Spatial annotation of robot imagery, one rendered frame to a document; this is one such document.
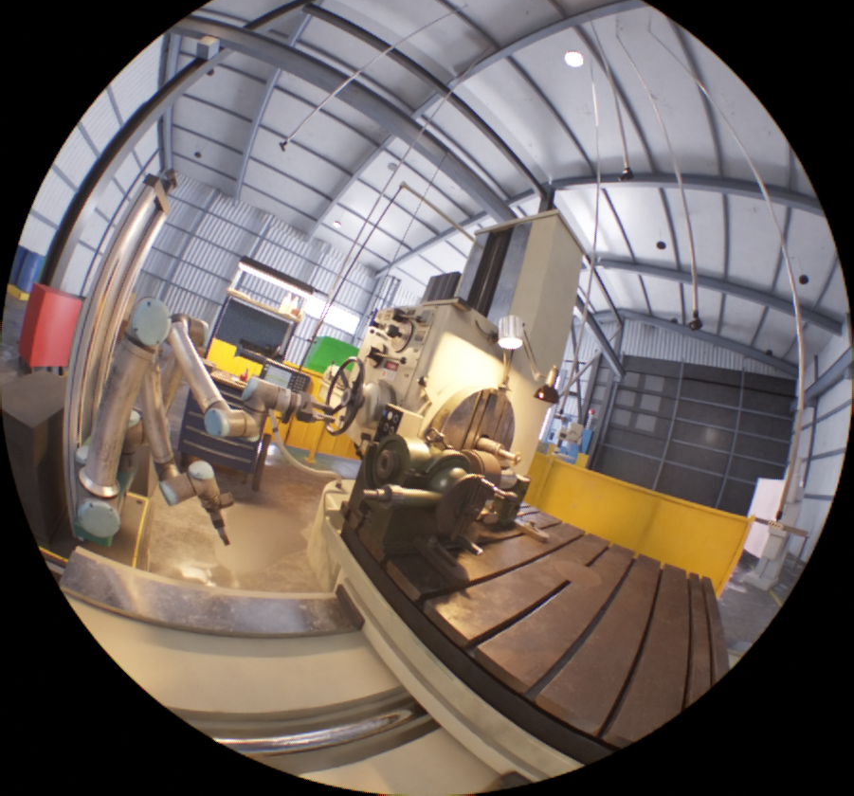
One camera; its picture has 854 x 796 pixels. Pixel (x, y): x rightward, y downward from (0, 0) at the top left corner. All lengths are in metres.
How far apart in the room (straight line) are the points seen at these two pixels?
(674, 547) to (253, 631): 3.12
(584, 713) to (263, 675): 0.63
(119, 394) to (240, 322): 2.37
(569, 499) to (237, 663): 3.14
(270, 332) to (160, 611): 2.76
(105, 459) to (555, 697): 1.13
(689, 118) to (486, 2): 4.58
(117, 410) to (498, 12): 7.55
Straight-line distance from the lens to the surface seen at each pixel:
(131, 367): 0.88
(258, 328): 3.12
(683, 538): 3.21
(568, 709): 0.62
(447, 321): 1.28
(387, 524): 0.78
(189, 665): 0.80
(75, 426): 1.31
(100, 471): 0.99
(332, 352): 5.27
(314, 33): 9.54
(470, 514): 0.77
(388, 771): 0.76
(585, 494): 3.28
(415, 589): 0.71
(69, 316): 4.30
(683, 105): 7.43
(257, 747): 0.74
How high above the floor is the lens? 1.42
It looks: 6 degrees up
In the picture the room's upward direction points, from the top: 20 degrees clockwise
